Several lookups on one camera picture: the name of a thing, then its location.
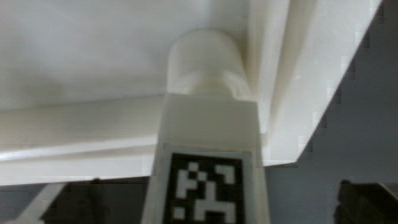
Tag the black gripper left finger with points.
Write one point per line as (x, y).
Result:
(98, 202)

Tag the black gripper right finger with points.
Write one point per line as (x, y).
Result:
(366, 203)

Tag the white square table top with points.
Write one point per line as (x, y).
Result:
(83, 81)

